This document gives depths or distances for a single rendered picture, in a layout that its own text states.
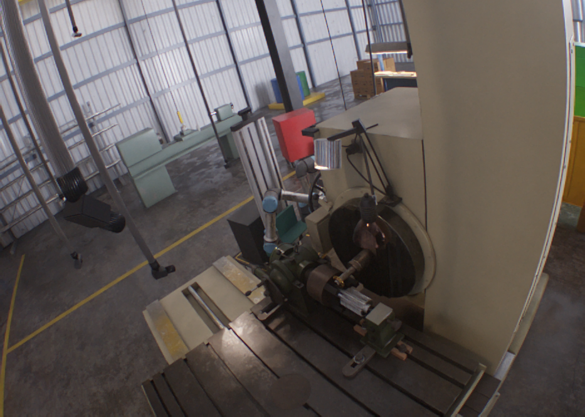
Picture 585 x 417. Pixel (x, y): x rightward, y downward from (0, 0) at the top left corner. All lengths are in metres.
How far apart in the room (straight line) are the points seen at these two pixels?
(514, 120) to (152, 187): 6.44
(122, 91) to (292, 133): 6.32
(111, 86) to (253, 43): 5.41
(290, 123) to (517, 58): 5.00
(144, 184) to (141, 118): 4.15
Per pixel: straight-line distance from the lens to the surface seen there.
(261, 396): 1.57
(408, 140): 1.24
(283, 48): 6.63
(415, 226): 1.40
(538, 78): 0.99
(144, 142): 6.63
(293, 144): 5.79
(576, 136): 3.97
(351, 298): 1.47
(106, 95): 10.38
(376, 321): 1.40
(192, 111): 11.01
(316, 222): 1.80
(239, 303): 2.41
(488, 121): 1.07
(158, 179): 6.77
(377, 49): 3.59
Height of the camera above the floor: 2.34
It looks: 28 degrees down
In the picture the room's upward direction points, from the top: 16 degrees counter-clockwise
